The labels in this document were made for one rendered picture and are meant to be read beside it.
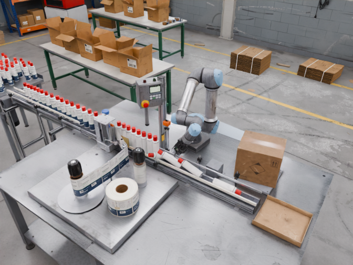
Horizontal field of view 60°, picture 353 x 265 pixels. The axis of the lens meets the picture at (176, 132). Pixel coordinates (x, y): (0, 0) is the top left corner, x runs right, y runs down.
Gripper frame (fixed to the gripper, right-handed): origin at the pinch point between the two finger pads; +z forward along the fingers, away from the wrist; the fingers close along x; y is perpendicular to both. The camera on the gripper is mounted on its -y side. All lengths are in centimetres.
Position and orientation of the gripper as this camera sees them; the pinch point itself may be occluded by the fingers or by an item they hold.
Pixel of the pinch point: (176, 153)
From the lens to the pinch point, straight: 222.3
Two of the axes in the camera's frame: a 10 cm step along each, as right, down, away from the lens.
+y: -5.7, 4.7, -6.8
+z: -4.1, 5.5, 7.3
